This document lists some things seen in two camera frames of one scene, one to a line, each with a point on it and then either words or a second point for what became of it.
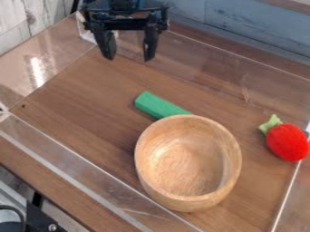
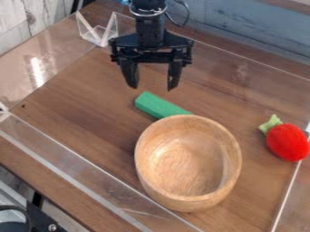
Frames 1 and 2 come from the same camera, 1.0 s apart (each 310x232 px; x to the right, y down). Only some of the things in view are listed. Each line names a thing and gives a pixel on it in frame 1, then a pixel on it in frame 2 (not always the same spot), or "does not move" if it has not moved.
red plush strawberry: [286, 139] does not move
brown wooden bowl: [187, 162] does not move
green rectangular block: [159, 106] does not move
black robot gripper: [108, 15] to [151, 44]
